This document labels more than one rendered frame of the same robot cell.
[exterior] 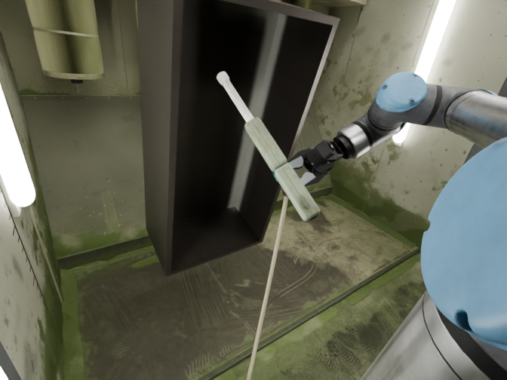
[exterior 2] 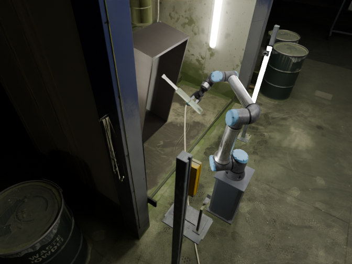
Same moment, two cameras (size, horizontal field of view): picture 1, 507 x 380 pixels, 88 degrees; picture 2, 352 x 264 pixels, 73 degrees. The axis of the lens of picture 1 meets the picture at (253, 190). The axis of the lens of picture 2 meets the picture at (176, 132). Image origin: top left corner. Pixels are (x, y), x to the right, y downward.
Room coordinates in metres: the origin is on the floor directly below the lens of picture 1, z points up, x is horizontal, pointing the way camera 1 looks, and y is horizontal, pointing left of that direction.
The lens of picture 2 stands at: (-0.95, 0.72, 2.47)
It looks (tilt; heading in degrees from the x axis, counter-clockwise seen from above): 42 degrees down; 337
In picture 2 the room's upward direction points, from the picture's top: 2 degrees clockwise
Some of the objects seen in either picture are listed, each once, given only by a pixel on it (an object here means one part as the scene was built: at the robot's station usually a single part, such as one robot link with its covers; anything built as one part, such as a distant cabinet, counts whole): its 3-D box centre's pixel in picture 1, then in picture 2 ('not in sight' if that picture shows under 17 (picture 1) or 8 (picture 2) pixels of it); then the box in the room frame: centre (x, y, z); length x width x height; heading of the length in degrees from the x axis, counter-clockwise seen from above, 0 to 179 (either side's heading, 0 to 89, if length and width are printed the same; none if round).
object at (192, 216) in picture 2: not in sight; (190, 206); (-0.18, 0.27, 0.95); 0.26 x 0.15 x 0.32; 36
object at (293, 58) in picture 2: not in sight; (282, 72); (1.97, -2.52, 0.44); 0.59 x 0.58 x 0.89; 141
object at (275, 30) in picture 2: not in sight; (256, 91); (1.11, -1.25, 0.82); 0.05 x 0.05 x 1.64; 36
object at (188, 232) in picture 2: not in sight; (187, 220); (-0.19, 0.28, 0.78); 0.31 x 0.23 x 0.01; 36
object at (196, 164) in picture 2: not in sight; (187, 176); (-0.25, 0.35, 1.42); 0.12 x 0.06 x 0.26; 36
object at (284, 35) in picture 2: not in sight; (284, 35); (2.53, -2.86, 0.86); 0.54 x 0.54 x 0.01
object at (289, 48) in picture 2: not in sight; (289, 49); (1.98, -2.52, 0.86); 0.54 x 0.54 x 0.01
